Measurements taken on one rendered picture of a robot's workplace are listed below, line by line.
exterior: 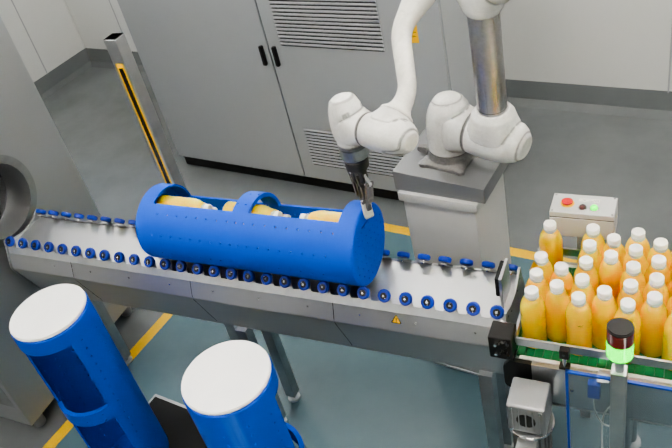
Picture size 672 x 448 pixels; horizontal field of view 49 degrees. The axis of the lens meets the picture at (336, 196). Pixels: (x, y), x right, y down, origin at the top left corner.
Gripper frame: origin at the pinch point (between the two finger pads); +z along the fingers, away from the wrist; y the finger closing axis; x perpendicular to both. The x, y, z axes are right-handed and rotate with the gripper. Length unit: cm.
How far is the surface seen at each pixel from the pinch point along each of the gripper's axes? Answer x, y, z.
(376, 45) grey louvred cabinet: -86, 134, 19
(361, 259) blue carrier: 7.5, -3.2, 15.2
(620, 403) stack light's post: -19, -87, 26
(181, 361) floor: 69, 113, 124
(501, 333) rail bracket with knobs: -11, -50, 25
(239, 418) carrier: 66, -26, 25
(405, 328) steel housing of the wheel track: 4.0, -17.3, 39.0
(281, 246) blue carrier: 27.0, 14.3, 8.9
